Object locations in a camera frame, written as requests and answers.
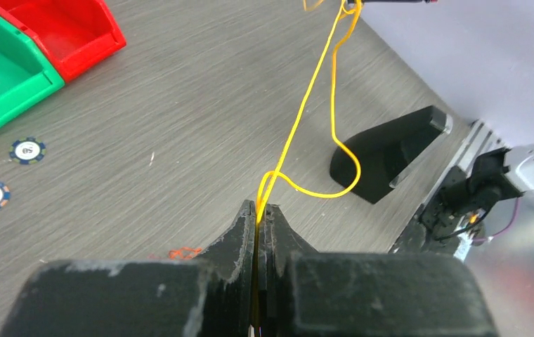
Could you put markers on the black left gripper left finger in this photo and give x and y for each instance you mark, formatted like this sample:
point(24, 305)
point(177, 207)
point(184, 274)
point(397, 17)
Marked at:
point(208, 295)

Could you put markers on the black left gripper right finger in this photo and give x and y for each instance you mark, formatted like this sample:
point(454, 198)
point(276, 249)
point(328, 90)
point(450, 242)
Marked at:
point(304, 292)

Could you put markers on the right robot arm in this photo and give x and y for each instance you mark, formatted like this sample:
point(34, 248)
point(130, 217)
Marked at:
point(464, 199)

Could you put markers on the red plastic bin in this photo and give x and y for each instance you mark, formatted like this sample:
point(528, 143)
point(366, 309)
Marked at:
point(75, 35)

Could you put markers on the green plastic bin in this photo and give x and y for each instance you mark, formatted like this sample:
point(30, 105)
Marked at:
point(26, 75)

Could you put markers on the aluminium frame rail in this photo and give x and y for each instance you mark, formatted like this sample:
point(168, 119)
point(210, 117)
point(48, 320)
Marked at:
point(415, 238)

